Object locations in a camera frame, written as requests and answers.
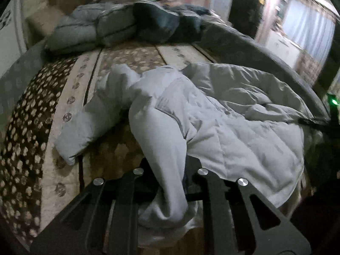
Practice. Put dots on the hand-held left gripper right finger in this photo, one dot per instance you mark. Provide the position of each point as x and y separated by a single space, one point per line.
212 191

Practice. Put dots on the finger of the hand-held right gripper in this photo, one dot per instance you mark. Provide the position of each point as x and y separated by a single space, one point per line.
313 122

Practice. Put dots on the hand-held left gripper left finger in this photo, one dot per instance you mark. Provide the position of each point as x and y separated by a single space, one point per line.
124 191

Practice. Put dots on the white padded jacket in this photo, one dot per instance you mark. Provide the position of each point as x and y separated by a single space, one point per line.
212 127

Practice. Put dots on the grey patterned bed cover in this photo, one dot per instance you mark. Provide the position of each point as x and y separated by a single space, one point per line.
265 53

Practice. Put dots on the light window curtain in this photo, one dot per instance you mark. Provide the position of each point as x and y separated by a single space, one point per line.
308 21

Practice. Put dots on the floral patterned blanket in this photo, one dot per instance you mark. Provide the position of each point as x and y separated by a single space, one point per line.
53 106

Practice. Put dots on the dark wooden door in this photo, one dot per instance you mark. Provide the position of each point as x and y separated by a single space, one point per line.
245 5

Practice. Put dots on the beige pillow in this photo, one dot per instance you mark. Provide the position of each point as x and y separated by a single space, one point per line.
45 18

